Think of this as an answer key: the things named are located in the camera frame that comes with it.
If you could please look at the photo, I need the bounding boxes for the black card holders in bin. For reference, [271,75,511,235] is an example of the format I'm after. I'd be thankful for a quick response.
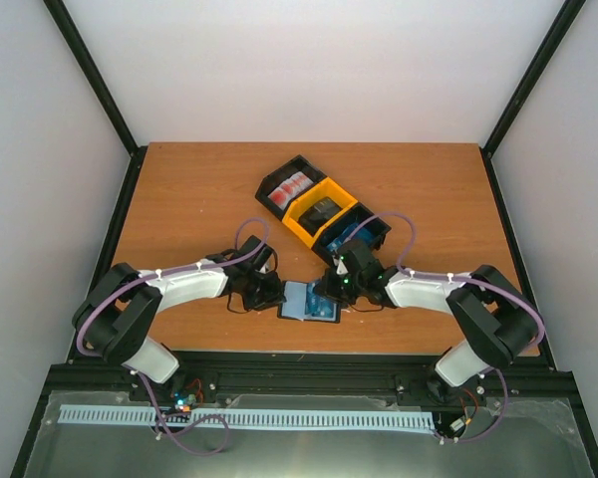
[298,197,342,235]

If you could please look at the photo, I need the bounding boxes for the stack of red cards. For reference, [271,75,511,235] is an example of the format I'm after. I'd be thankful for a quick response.
[268,172,314,209]

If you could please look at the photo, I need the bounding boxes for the black aluminium frame rail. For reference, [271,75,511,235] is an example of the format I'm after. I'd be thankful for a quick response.
[44,351,577,399]

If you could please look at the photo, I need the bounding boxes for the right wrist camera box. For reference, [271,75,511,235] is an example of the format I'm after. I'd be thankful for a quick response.
[336,239,378,275]

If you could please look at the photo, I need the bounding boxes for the black bin with blue cards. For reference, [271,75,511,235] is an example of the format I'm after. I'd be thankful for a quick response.
[311,202,392,266]

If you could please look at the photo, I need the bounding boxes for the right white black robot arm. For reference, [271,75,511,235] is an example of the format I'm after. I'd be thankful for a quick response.
[315,265,545,388]

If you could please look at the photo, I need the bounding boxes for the light blue slotted cable duct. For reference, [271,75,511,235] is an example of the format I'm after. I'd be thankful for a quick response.
[57,404,436,434]

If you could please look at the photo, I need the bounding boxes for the black leather card holder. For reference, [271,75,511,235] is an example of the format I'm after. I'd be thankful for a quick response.
[277,281,341,324]

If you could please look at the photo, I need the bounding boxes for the black bin with red cards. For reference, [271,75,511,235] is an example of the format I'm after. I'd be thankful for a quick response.
[255,155,326,220]

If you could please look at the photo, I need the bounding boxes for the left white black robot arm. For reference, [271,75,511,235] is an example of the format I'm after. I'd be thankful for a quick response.
[72,254,284,401]

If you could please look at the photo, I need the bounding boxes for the yellow plastic bin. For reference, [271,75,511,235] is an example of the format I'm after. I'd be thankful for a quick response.
[282,177,358,248]

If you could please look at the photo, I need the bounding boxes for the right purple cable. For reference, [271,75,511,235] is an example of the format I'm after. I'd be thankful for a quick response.
[348,212,547,444]

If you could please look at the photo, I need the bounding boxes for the stack of blue cards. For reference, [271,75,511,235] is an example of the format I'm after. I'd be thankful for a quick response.
[326,222,374,254]

